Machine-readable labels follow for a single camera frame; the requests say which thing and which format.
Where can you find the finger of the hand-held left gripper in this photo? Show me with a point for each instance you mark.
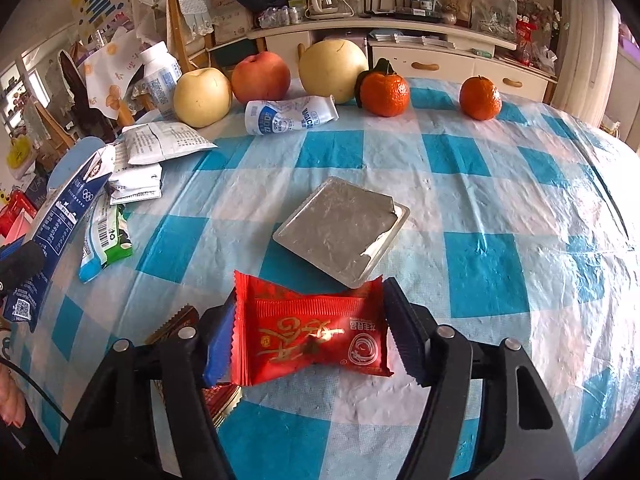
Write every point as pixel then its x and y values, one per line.
pixel 22 265

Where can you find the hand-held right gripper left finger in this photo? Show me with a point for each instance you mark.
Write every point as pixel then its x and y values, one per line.
pixel 220 345

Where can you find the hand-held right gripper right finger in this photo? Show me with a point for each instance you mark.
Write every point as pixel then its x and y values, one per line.
pixel 407 335

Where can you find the white blue milk carton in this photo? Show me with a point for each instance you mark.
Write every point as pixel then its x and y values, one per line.
pixel 65 215

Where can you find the green white packet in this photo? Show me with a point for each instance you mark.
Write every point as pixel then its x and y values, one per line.
pixel 107 240

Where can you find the red snack packet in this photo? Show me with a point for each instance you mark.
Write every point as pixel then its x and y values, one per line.
pixel 310 335

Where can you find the person's left hand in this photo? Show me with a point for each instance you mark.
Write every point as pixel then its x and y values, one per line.
pixel 10 400

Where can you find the stack of red boxes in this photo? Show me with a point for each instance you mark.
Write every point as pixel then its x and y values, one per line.
pixel 17 215

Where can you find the red gold print wrapper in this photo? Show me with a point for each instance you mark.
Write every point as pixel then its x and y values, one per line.
pixel 175 322

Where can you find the yellow bag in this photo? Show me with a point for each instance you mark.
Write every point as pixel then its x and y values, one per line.
pixel 20 152

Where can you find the blue chair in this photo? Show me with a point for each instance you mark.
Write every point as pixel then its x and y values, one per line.
pixel 75 160

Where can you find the foil lidded tray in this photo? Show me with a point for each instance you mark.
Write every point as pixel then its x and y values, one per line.
pixel 340 230

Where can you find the small white packet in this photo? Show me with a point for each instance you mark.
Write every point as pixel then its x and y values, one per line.
pixel 135 185

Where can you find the blue white checked tablecloth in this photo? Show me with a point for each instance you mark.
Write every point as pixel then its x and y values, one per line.
pixel 475 200

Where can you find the crumpled white packet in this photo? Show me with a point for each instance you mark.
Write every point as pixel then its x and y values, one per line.
pixel 165 142

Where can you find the orange print cloth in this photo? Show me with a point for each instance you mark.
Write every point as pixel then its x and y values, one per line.
pixel 110 80

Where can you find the white plastic bottle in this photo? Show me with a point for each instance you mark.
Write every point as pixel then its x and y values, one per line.
pixel 161 82

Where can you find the crushed white blue bottle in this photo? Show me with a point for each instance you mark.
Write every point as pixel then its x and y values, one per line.
pixel 285 115

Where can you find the tangerine with leaf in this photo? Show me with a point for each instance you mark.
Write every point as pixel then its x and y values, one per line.
pixel 386 94

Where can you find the small yellow pear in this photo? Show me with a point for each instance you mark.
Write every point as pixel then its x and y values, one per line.
pixel 202 97

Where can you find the red apple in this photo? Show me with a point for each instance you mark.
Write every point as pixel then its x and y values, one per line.
pixel 261 79

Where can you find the wooden chair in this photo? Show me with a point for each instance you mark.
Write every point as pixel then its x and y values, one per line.
pixel 182 45

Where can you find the large yellow pear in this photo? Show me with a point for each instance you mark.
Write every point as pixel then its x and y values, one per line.
pixel 332 71

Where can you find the white television cabinet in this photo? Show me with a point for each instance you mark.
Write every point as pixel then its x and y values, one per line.
pixel 450 60

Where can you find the white lace cloth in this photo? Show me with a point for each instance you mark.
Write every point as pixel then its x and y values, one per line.
pixel 192 2

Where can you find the red label bottle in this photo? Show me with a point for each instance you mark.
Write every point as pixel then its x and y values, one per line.
pixel 523 42

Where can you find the cardboard box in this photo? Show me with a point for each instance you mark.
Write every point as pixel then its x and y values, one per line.
pixel 231 17

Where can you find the clear plastic bag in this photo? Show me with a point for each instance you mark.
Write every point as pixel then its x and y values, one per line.
pixel 492 12

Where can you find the pack of glass jars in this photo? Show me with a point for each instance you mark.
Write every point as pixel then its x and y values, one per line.
pixel 279 16

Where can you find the white kettle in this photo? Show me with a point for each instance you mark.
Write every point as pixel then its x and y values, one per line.
pixel 325 1

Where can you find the white curtain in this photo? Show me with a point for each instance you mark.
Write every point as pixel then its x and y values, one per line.
pixel 585 35

